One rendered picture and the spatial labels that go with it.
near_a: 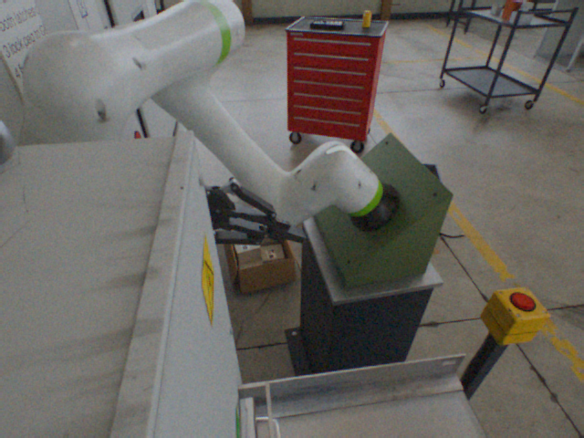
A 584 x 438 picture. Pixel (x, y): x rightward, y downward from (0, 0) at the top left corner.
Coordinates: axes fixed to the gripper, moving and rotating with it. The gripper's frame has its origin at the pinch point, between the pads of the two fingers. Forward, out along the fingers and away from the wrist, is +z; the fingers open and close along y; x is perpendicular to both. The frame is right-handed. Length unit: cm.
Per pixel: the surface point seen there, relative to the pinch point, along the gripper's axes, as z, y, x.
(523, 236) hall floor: 202, -3, 84
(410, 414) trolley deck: 26.7, -15.2, -24.6
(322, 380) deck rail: 11.9, -17.6, -17.2
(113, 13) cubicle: -39, 12, 65
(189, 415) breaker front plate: -23.4, 11.5, -40.1
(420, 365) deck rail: 27.3, -8.2, -19.5
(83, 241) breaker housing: -29.7, 14.6, -32.8
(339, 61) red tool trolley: 93, 31, 214
